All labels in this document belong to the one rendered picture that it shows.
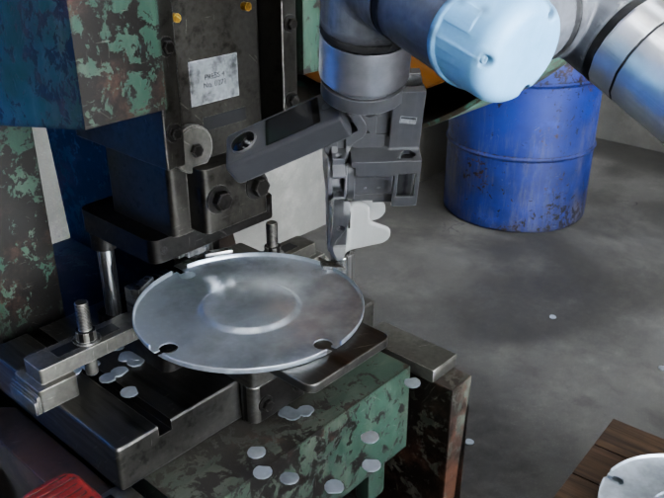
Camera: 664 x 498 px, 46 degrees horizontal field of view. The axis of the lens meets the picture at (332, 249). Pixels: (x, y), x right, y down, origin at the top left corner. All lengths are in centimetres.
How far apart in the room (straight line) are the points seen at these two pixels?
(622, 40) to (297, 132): 26
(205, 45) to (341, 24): 32
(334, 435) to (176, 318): 26
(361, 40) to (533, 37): 14
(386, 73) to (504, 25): 15
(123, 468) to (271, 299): 27
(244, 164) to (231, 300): 35
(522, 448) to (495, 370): 33
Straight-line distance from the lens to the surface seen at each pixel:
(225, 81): 93
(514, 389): 222
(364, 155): 68
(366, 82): 62
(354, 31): 60
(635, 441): 155
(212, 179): 91
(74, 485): 80
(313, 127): 66
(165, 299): 103
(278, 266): 109
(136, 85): 80
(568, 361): 238
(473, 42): 50
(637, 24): 59
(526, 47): 52
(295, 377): 87
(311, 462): 103
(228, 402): 100
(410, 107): 67
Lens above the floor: 128
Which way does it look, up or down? 26 degrees down
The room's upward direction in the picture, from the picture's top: straight up
